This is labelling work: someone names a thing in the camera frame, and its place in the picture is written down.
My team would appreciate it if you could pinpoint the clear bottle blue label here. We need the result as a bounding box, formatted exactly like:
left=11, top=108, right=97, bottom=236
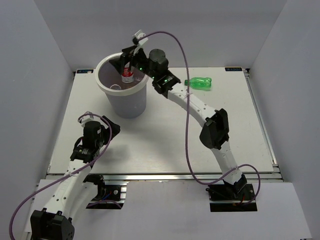
left=110, top=84, right=122, bottom=91

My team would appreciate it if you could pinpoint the green plastic bottle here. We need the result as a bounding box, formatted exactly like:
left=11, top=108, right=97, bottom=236
left=184, top=77, right=212, bottom=91

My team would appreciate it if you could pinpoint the white plastic bin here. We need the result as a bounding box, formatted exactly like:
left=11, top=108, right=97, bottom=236
left=94, top=53, right=149, bottom=119

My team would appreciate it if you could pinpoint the blue table label right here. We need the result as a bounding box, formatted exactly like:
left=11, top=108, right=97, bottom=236
left=224, top=67, right=243, bottom=72

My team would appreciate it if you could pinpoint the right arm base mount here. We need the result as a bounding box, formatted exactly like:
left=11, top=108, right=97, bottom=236
left=205, top=184, right=258, bottom=213

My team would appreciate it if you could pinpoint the clear bottle red label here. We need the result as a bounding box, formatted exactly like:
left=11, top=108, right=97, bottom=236
left=121, top=62, right=134, bottom=84

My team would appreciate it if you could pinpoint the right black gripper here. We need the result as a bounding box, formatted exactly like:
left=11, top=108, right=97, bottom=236
left=110, top=44, right=158, bottom=80

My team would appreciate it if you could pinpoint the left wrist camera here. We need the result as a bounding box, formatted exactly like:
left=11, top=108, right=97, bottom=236
left=77, top=111, right=94, bottom=127

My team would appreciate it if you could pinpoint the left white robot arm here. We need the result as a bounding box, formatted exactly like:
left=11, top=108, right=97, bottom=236
left=30, top=112, right=121, bottom=240

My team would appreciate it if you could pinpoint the blue table label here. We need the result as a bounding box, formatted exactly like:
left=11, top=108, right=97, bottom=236
left=76, top=69, right=94, bottom=74
left=224, top=67, right=243, bottom=72

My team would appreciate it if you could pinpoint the blue table label left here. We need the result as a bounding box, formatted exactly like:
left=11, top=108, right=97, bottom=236
left=76, top=69, right=94, bottom=74

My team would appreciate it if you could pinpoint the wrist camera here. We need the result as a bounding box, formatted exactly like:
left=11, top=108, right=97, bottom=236
left=132, top=29, right=148, bottom=55
left=77, top=111, right=94, bottom=127

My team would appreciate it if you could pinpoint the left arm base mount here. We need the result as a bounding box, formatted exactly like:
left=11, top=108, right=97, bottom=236
left=83, top=174, right=126, bottom=210

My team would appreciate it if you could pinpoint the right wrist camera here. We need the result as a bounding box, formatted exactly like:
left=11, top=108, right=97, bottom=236
left=132, top=29, right=148, bottom=55

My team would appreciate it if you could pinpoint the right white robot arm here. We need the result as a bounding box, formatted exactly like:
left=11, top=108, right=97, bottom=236
left=109, top=47, right=247, bottom=200

